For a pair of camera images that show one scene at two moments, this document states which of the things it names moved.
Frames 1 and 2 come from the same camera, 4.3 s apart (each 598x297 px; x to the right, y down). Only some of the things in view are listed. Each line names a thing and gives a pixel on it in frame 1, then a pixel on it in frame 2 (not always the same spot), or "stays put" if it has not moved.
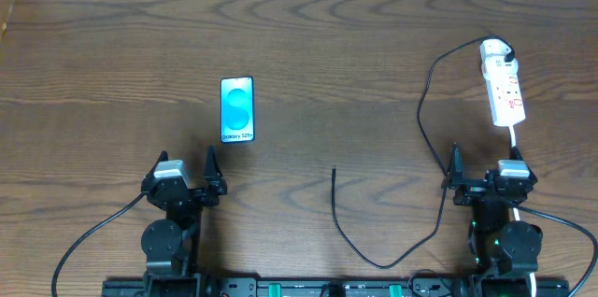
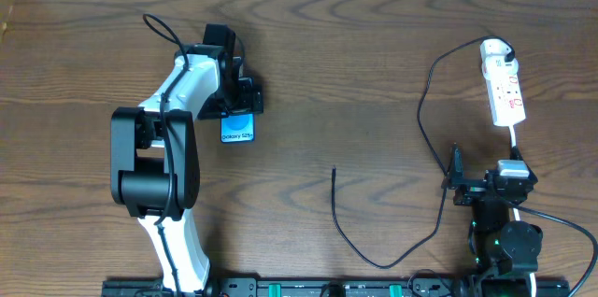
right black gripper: (477, 185) stays put
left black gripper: (195, 192) to (252, 101)
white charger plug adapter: (496, 66) stays put
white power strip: (505, 92) stays put
